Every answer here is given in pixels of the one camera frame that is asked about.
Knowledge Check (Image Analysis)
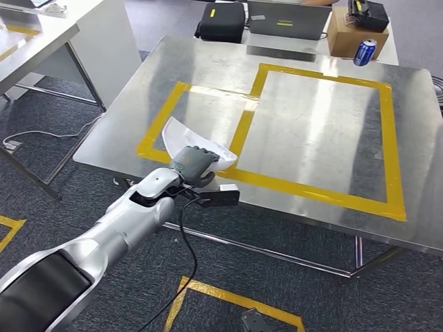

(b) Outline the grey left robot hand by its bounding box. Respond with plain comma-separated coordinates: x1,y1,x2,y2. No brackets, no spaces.
169,145,221,189

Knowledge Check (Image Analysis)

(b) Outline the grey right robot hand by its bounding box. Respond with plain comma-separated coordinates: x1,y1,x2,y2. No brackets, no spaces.
241,308,274,332

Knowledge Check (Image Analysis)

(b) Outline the white plastic shell part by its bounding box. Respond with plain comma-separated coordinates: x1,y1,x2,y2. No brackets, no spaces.
162,116,238,177

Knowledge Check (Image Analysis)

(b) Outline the stainless steel workbench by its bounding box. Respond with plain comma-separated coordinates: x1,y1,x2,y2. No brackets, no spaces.
73,35,443,279

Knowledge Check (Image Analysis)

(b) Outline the yellow floor tape square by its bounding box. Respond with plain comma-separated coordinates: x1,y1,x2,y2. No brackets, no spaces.
163,276,306,332

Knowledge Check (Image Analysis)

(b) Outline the yellow tape double-rectangle outline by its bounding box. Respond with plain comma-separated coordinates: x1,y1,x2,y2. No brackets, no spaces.
136,63,408,222

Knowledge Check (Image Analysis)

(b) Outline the black zip case yellow label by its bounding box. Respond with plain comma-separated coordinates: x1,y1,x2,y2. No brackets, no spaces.
195,2,247,44

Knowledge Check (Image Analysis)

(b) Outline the white partition panel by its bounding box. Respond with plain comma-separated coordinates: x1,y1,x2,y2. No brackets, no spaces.
32,0,143,110

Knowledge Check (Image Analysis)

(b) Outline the grey laptop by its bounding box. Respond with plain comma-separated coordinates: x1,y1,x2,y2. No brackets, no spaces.
246,0,332,42

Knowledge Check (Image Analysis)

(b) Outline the brown cardboard box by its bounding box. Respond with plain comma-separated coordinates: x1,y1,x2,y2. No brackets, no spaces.
326,6,390,59

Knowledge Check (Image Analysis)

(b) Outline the stainless steel table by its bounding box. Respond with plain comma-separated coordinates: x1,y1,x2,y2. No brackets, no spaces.
0,0,108,201

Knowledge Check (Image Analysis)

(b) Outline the blue drink can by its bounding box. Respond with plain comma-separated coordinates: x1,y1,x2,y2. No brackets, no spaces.
352,39,377,67

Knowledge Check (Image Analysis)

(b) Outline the black label printer device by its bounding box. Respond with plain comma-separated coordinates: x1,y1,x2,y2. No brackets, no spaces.
347,0,390,33

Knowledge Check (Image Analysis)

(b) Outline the black ribbed round stool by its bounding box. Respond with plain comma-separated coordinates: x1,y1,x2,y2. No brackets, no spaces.
430,75,443,111

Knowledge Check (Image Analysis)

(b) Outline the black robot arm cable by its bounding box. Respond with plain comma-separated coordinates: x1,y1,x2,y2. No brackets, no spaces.
138,196,205,332

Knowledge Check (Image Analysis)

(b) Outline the white floor cable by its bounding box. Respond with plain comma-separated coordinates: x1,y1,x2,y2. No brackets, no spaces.
2,113,104,149

